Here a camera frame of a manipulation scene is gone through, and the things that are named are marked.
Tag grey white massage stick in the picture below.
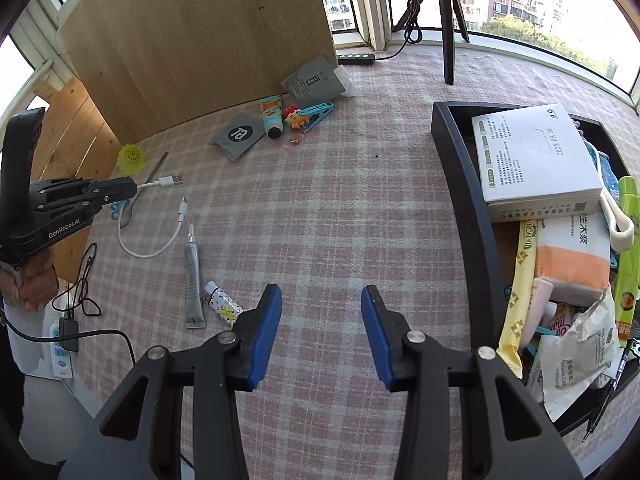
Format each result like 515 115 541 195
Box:
584 139 634 252

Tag black power strip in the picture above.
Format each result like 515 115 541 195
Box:
337 53 376 66

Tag patterned lighter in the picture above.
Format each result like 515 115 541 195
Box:
202 281 244 327

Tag black tripod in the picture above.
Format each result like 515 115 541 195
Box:
392 0 470 86

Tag black storage tray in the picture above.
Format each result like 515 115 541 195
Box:
432 103 616 434

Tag white usb cable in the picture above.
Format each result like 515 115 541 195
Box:
117 173 190 260

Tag plaid tablecloth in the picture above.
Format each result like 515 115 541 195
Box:
70 47 639 479

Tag yellow wet wipe pack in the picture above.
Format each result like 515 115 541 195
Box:
498 219 538 379

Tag black cable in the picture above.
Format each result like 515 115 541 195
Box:
0 242 139 371

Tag orange white tissue pack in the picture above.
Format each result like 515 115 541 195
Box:
534 212 610 308

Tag teal clothespin by toy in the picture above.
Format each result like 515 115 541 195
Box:
298 102 334 132

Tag white plastic bag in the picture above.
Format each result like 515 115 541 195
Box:
334 65 356 98

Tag red white snack packet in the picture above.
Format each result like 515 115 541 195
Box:
547 304 576 337

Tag white paper box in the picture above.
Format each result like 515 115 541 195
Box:
472 103 603 223

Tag white crumpled packet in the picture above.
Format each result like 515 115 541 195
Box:
526 287 620 422

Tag grey glue tube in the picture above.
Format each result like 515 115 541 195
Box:
184 224 206 330

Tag orange cartoon toy figure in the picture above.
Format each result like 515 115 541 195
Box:
282 106 309 130

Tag pink lotion bottle grey cap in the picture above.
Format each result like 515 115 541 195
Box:
518 278 553 350

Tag teal cartoon cream tube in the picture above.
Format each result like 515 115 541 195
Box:
259 96 283 140

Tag grey T3 pouch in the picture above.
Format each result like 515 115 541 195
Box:
207 113 266 160

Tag green snack packet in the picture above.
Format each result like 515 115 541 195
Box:
614 176 639 348

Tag small blue clip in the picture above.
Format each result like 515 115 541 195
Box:
110 202 122 220

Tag wooden board panel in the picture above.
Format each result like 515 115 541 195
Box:
58 0 335 144

